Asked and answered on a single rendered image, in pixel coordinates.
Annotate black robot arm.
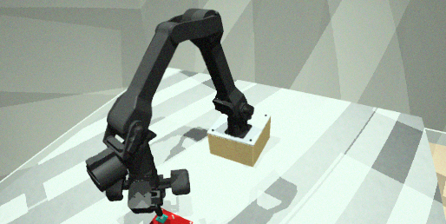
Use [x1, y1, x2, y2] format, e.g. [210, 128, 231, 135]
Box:
[85, 8, 255, 214]

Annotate red circuit board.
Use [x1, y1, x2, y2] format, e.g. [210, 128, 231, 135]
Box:
[150, 206, 193, 224]

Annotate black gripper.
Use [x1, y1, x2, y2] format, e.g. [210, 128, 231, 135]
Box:
[105, 157, 191, 201]

